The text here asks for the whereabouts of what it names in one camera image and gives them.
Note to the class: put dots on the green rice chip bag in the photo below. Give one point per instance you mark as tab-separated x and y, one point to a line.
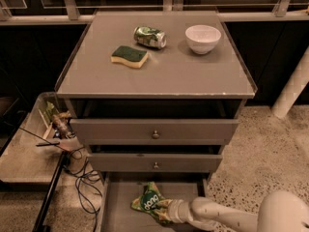
153	203

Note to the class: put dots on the grey three-drawer cabinet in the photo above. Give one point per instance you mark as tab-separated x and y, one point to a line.
173	83

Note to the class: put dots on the brown bottle in bin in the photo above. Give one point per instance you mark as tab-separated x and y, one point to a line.
62	126

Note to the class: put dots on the middle grey drawer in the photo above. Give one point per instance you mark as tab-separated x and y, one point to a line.
154	162

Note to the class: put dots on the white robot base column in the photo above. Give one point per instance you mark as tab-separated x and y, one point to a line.
293	88

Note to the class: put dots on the metal window railing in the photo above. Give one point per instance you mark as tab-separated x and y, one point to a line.
43	11

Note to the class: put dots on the green crushed soda can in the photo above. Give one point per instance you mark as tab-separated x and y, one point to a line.
150	37

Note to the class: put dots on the top grey drawer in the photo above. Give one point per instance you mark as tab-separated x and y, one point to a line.
154	131

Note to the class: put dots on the bottom grey drawer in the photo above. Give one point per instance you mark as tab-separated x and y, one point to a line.
121	188

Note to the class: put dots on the green yellow sponge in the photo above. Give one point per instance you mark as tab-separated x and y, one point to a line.
130	57

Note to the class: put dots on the grey drawer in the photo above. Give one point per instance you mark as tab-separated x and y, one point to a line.
154	131
121	188
154	162

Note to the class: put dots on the white ceramic bowl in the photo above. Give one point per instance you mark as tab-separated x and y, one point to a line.
202	39

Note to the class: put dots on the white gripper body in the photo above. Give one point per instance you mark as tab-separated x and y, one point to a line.
177	211

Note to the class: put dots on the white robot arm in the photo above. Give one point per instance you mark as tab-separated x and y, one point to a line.
280	211

